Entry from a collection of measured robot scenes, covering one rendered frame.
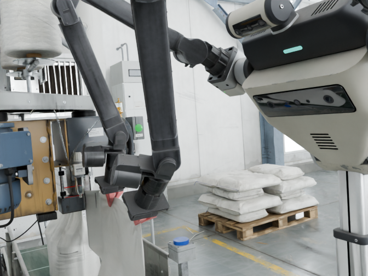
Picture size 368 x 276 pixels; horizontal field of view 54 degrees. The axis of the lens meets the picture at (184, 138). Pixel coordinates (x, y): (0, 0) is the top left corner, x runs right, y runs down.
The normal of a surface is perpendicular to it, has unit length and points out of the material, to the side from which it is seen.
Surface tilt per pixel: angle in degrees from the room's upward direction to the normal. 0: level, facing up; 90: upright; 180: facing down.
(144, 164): 38
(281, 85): 130
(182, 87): 90
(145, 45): 124
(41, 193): 90
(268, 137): 90
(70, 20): 103
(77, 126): 90
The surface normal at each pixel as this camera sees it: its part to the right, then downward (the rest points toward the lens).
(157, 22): 0.20, 0.62
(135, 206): 0.33, -0.70
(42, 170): 0.50, 0.01
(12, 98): 0.93, -0.04
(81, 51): 0.34, 0.26
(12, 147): 0.82, -0.03
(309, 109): -0.61, 0.71
